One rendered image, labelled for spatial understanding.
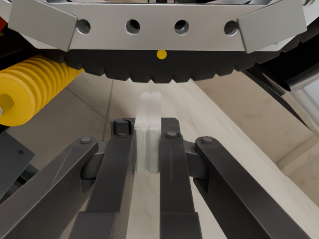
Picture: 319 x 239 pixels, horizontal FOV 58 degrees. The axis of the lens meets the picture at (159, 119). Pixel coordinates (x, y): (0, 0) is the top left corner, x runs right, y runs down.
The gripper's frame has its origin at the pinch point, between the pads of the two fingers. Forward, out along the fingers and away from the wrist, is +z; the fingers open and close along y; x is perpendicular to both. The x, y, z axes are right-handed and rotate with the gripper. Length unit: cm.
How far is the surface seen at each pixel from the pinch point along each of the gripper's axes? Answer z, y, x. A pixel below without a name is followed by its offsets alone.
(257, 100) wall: 637, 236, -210
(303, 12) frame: 8.9, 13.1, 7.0
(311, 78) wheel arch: 24.6, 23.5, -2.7
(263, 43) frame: 8.9, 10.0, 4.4
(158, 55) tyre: 17.5, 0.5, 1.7
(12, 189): 37, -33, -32
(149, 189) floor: 108, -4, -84
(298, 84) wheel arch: 24.7, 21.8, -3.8
